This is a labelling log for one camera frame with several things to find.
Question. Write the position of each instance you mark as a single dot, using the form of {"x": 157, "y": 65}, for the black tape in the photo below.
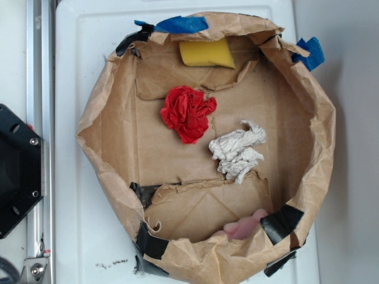
{"x": 142, "y": 35}
{"x": 282, "y": 223}
{"x": 150, "y": 245}

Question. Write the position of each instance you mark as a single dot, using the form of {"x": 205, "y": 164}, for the black tape bottom left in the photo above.
{"x": 150, "y": 245}

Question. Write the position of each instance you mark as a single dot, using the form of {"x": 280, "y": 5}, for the white plastic board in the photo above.
{"x": 91, "y": 246}

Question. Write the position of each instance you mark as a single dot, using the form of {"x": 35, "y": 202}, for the black tape bottom right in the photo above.
{"x": 282, "y": 223}

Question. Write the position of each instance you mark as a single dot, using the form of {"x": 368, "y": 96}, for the pink soft object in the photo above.
{"x": 244, "y": 227}

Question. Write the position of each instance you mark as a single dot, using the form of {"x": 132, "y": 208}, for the yellow sponge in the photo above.
{"x": 206, "y": 53}

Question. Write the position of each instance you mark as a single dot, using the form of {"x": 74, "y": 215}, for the blue tape top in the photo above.
{"x": 181, "y": 25}

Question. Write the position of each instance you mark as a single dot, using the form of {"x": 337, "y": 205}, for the brown paper bag bin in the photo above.
{"x": 149, "y": 175}

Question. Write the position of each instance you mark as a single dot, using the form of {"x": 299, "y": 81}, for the blue tape right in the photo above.
{"x": 316, "y": 56}

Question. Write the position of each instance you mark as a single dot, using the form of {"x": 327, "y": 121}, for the crumpled white paper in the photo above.
{"x": 235, "y": 151}

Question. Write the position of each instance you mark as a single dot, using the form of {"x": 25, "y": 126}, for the metal corner bracket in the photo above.
{"x": 34, "y": 270}

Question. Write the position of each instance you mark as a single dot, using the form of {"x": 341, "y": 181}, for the blue tape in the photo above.
{"x": 316, "y": 56}
{"x": 181, "y": 25}

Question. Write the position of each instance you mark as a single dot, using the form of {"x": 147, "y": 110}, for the crumpled red paper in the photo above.
{"x": 185, "y": 110}

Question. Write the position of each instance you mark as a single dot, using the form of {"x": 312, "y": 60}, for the black tape top left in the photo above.
{"x": 142, "y": 35}

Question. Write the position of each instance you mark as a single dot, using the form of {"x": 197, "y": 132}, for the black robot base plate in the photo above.
{"x": 21, "y": 170}

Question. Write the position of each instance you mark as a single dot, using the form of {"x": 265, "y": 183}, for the aluminium extrusion rail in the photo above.
{"x": 40, "y": 114}

